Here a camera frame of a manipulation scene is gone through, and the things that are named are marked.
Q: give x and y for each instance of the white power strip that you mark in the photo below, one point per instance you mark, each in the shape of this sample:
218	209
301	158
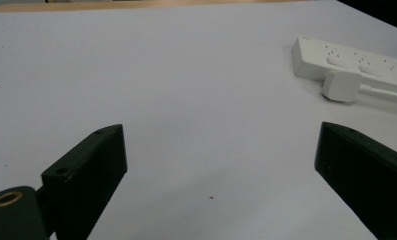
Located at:
316	60

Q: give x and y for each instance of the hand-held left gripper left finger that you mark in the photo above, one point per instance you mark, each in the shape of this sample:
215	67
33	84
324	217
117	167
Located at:
86	173

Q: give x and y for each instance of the white charger plug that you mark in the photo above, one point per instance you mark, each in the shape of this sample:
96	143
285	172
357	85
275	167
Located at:
341	86

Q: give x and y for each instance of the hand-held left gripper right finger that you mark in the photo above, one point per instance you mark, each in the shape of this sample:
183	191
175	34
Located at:
362	166

